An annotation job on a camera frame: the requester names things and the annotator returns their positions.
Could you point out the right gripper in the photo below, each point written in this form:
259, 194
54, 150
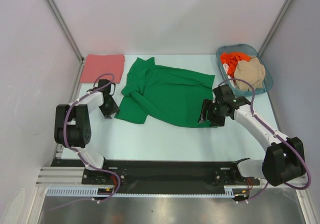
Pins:
207, 105

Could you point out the beige t shirt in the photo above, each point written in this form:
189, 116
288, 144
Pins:
253, 72

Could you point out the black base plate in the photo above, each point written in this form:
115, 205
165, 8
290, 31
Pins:
180, 188

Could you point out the aluminium frame rail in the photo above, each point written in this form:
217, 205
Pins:
126, 173

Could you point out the left corner aluminium post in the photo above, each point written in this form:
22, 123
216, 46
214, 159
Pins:
64, 28

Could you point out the orange t shirt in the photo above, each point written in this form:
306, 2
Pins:
232, 60

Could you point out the blue plastic basket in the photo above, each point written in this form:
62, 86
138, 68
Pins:
250, 51

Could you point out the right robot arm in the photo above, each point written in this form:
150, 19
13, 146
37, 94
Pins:
284, 158

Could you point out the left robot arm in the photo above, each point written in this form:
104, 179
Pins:
72, 126

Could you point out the corner aluminium post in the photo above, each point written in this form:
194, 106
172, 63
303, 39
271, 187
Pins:
280, 17
64, 28

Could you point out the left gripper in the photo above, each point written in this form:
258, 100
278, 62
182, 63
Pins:
115, 109

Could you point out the green t shirt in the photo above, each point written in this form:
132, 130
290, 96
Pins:
169, 94

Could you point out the folded pink t shirt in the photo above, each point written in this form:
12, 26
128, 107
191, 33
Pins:
96, 65

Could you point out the right corner aluminium post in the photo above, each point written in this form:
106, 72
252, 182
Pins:
280, 17

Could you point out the white garment in basket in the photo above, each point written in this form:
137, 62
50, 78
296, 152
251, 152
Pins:
226, 69

